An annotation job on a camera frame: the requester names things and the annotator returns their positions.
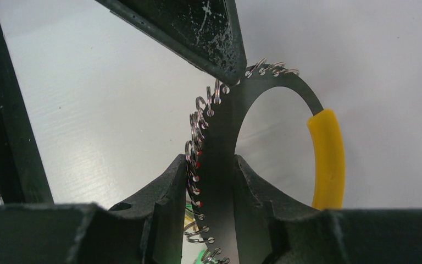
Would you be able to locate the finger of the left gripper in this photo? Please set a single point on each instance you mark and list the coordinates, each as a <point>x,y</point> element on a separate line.
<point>207,34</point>

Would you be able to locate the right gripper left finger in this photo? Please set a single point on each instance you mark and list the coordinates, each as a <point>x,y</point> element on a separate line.
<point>147,227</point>

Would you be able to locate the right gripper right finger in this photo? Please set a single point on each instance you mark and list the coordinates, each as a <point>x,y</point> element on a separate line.
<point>272,227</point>

